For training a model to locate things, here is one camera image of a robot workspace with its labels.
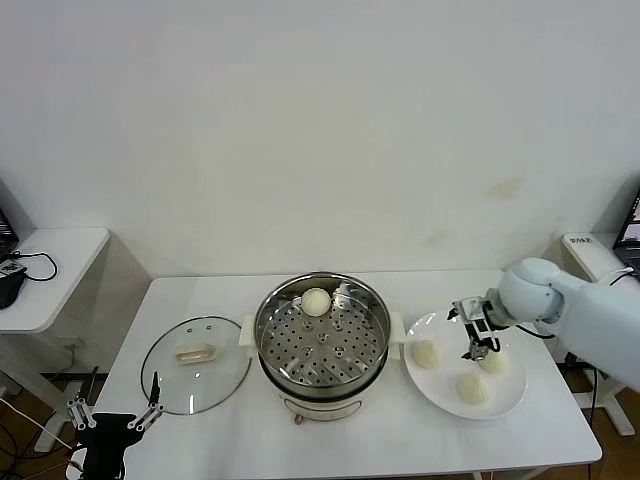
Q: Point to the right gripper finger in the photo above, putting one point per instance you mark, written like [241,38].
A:
[475,353]
[453,314]

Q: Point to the white steamed baozi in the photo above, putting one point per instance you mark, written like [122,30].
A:
[497,362]
[315,301]
[427,354]
[474,387]

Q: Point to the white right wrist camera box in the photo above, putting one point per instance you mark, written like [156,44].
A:
[470,306]

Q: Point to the perforated stainless steamer basket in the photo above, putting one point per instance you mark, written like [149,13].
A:
[320,360]

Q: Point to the small printed table label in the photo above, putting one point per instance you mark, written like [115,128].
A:
[580,241]

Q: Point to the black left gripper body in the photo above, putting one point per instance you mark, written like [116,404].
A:
[107,435]

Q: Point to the round white plate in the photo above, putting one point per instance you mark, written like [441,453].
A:
[445,395]

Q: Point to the black computer mouse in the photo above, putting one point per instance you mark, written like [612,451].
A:
[10,290]

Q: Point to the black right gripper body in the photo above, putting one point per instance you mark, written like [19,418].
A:
[484,332]

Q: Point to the white side table with label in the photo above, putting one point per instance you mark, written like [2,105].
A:
[582,255]

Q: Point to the black laptop with pink screen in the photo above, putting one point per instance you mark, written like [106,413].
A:
[5,230]

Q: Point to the white QR code tag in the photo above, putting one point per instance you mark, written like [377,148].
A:
[9,267]

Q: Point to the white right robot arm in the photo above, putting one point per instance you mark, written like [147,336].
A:
[600,320]

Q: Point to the round glass pot lid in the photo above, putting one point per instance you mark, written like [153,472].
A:
[200,385]

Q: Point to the black laptop with dark screen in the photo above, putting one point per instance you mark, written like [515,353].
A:
[631,235]

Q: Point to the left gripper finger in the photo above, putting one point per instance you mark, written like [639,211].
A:
[155,395]
[82,412]

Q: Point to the white wall socket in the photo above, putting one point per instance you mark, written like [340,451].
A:
[74,345]

